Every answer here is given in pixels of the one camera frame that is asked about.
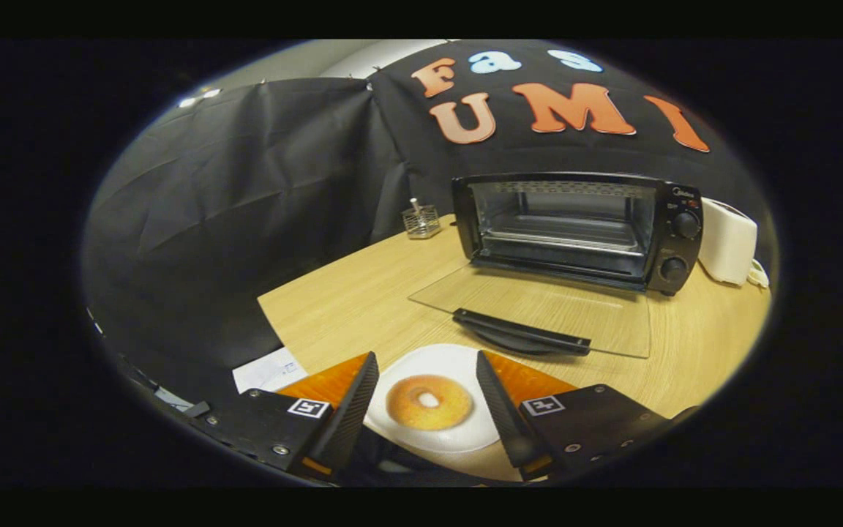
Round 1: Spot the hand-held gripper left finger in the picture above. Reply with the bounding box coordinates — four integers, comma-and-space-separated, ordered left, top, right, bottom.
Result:
206, 351, 380, 484

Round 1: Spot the golden bagel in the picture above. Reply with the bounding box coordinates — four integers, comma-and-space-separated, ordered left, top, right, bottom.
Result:
386, 375, 474, 431

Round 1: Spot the white paper sheet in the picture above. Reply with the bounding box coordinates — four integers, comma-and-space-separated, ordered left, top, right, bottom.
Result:
233, 347, 309, 395

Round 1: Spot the white bread toaster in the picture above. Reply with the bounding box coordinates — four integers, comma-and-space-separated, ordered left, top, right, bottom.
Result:
698, 198, 759, 286

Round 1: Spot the black toaster oven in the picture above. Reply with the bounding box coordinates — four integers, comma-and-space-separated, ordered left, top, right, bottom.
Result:
408, 172, 705, 359

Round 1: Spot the wire utensil holder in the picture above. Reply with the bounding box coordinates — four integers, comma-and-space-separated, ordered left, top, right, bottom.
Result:
402, 198, 442, 240

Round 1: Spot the black backdrop cloth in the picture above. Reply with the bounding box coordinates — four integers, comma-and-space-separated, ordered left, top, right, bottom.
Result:
81, 40, 777, 411

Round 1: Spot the white plate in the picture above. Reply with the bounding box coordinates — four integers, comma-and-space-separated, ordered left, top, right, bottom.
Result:
363, 344, 503, 455

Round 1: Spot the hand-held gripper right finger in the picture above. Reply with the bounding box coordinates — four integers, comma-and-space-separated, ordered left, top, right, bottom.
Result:
476, 350, 700, 482

